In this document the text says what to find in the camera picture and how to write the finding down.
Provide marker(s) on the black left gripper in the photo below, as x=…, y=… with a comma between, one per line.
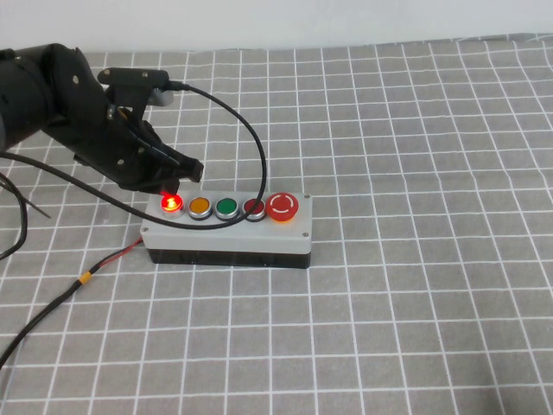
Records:
x=95, y=138

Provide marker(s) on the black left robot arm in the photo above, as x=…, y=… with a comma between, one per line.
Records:
x=21, y=95

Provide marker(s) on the yellow push button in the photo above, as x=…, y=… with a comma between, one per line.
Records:
x=199, y=206

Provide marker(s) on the green push button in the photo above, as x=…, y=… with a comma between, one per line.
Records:
x=226, y=207

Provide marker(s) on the grey and black button box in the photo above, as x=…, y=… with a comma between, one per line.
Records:
x=224, y=242

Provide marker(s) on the dark red push button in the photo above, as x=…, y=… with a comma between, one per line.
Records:
x=259, y=209

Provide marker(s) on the red emergency stop button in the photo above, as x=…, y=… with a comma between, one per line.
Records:
x=281, y=204

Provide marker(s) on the red indicator light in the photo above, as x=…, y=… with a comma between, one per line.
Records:
x=171, y=204

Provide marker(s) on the grey white-grid tablecloth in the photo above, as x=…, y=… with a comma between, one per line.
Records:
x=389, y=173

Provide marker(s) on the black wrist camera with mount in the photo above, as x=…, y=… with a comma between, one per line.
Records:
x=134, y=80

